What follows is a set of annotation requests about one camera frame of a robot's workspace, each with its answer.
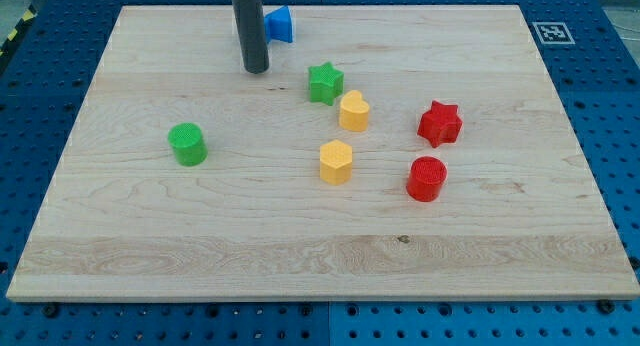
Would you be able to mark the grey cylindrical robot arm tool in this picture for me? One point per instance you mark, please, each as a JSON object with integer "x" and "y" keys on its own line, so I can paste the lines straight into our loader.
{"x": 249, "y": 19}

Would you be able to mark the green star block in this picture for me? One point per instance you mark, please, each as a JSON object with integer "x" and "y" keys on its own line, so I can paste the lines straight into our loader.
{"x": 325, "y": 83}

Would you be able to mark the red star block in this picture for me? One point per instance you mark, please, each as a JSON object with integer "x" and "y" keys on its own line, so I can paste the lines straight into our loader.
{"x": 441, "y": 124}

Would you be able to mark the yellow hexagon block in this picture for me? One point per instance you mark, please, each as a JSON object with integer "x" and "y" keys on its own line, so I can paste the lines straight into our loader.
{"x": 336, "y": 162}

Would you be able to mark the yellow heart block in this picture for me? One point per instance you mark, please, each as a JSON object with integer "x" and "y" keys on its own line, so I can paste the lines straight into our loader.
{"x": 354, "y": 112}

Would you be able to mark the red cylinder block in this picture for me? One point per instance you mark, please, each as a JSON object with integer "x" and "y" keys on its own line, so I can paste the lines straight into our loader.
{"x": 426, "y": 178}

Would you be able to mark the green cylinder block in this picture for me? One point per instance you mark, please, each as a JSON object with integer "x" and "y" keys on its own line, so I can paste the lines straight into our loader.
{"x": 187, "y": 143}

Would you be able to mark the blue triangular block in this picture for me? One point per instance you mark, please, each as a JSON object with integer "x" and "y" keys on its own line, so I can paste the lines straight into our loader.
{"x": 279, "y": 25}

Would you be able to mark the light wooden board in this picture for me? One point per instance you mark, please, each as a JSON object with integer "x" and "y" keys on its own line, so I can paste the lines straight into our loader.
{"x": 519, "y": 216}

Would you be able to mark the white fiducial marker tag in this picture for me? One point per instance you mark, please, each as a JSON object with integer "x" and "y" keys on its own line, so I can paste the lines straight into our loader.
{"x": 553, "y": 33}

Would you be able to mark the black bolt front left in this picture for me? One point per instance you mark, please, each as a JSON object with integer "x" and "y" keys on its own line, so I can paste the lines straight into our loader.
{"x": 50, "y": 310}

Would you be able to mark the black bolt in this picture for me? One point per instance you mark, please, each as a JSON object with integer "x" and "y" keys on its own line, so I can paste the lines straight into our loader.
{"x": 50, "y": 310}
{"x": 605, "y": 306}

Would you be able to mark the black bolt front right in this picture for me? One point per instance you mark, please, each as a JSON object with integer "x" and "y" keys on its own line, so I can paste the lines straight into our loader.
{"x": 605, "y": 306}

